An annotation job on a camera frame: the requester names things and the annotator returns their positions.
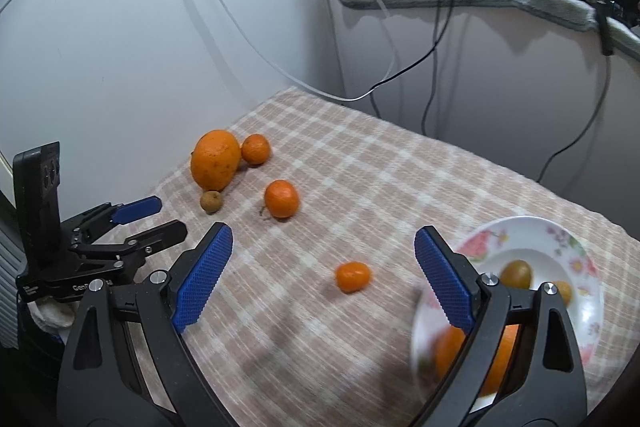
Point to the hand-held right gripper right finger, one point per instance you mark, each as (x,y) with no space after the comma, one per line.
(442,279)

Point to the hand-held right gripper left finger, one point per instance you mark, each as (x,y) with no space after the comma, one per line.
(205,277)

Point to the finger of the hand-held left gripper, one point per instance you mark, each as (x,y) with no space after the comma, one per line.
(140,207)
(160,234)

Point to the kiwi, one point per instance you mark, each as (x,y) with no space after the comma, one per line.
(211,202)

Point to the large round orange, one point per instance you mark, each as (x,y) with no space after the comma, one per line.
(447,349)

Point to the brown kiwi fruit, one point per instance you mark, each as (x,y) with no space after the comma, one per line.
(562,293)
(517,274)

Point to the large speckled orange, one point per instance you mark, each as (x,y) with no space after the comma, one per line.
(215,159)

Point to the small oval mandarin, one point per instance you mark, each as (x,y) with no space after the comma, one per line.
(353,277)

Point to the white floral plate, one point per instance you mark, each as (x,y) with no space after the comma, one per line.
(530,239)

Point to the mandarin orange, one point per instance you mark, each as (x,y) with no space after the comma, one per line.
(282,199)
(256,149)

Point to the person's left hand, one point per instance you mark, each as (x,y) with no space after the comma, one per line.
(52,317)

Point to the beige checked cloth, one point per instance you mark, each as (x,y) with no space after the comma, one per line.
(350,167)

